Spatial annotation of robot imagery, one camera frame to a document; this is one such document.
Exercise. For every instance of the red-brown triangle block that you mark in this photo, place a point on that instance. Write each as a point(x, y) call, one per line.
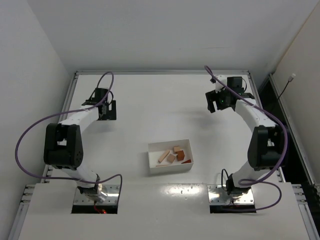
point(187, 161)

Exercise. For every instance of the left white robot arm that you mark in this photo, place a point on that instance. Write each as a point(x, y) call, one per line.
point(63, 147)

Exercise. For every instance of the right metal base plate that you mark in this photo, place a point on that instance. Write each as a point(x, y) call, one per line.
point(219, 197)

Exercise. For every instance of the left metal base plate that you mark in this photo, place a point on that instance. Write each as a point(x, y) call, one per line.
point(102, 195)

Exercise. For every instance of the light wood letter cube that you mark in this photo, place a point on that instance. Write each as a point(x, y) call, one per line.
point(176, 149)

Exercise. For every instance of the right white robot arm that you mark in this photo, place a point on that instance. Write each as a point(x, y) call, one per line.
point(269, 141)

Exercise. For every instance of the small light wood block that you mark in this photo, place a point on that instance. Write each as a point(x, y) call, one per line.
point(171, 158)

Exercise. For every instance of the red-brown arch block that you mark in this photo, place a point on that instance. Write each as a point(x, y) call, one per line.
point(180, 155)

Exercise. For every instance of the white perforated box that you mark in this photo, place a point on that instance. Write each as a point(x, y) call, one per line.
point(155, 150)

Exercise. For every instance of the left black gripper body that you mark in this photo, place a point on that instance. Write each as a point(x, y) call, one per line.
point(110, 110)

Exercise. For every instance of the light wood plank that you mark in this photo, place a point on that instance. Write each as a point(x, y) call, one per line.
point(164, 155)

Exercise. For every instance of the metal base plate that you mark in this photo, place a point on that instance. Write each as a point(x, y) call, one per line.
point(219, 197)
point(102, 195)

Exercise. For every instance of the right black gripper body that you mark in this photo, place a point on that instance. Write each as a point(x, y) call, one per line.
point(214, 99)

